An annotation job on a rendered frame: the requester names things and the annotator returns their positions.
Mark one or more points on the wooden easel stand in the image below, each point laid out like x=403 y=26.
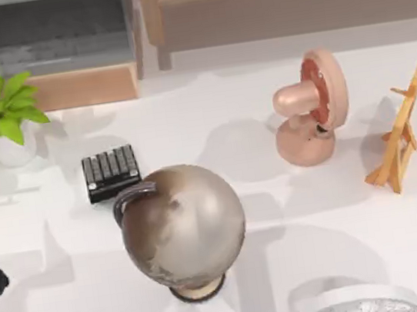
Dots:
x=400 y=137

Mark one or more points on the pulled-out wooden drawer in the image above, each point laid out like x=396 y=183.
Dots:
x=52 y=38

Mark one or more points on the pale wooden drawer front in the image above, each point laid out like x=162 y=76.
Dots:
x=82 y=87

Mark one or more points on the white round fan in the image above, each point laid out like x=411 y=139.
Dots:
x=361 y=303

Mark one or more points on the pink desk fan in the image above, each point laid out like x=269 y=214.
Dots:
x=314 y=110

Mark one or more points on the beige globe on stand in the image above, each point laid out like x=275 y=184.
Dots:
x=187 y=225

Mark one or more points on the wooden open shelf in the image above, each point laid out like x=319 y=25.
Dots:
x=288 y=5

